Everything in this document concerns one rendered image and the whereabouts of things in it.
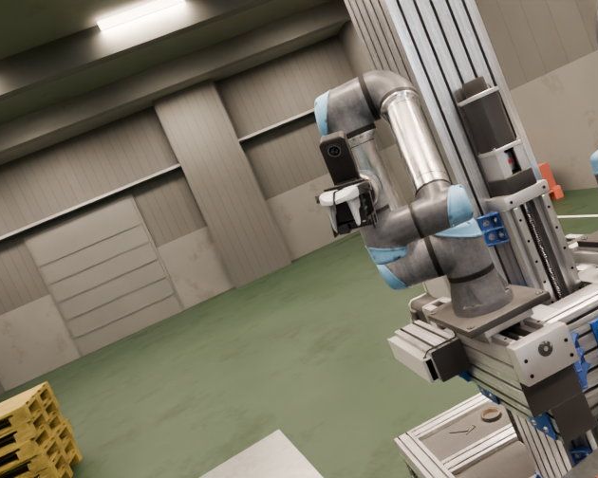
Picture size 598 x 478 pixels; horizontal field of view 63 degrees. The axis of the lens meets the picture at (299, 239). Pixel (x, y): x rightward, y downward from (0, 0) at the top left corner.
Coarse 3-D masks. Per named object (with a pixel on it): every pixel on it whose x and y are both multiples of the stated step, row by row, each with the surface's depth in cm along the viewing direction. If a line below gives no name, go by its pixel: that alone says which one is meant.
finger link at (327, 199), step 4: (328, 192) 78; (332, 192) 75; (336, 192) 76; (320, 196) 75; (324, 196) 73; (328, 196) 72; (332, 196) 71; (320, 200) 75; (324, 200) 72; (328, 200) 71; (332, 200) 70; (324, 204) 73; (328, 204) 71; (332, 204) 70; (328, 208) 73; (332, 208) 76; (328, 212) 74; (332, 212) 75; (332, 216) 74; (332, 220) 74; (332, 224) 75; (336, 224) 77; (336, 228) 76
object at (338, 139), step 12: (336, 132) 81; (324, 144) 81; (336, 144) 80; (348, 144) 82; (324, 156) 82; (336, 156) 82; (348, 156) 82; (336, 168) 83; (348, 168) 83; (336, 180) 85
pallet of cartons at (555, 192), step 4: (540, 164) 672; (544, 164) 663; (548, 164) 663; (540, 168) 663; (544, 168) 663; (548, 168) 664; (540, 172) 663; (544, 172) 664; (548, 172) 664; (544, 176) 664; (548, 176) 664; (552, 176) 665; (548, 180) 665; (552, 180) 665; (548, 184) 665; (552, 184) 666; (552, 188) 663; (556, 188) 664; (560, 188) 665; (548, 192) 664; (552, 192) 663; (556, 192) 664; (560, 192) 665; (552, 196) 670; (556, 196) 664; (560, 196) 665
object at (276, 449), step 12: (276, 432) 101; (264, 444) 98; (276, 444) 96; (288, 444) 94; (240, 456) 98; (252, 456) 95; (264, 456) 94; (276, 456) 92; (288, 456) 90; (300, 456) 88; (216, 468) 97; (228, 468) 95; (240, 468) 93; (252, 468) 91; (264, 468) 89; (276, 468) 88; (288, 468) 86; (300, 468) 84; (312, 468) 83
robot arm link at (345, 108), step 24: (336, 96) 119; (360, 96) 116; (336, 120) 119; (360, 120) 118; (360, 144) 120; (360, 168) 121; (384, 168) 123; (384, 192) 121; (408, 264) 121; (432, 264) 120
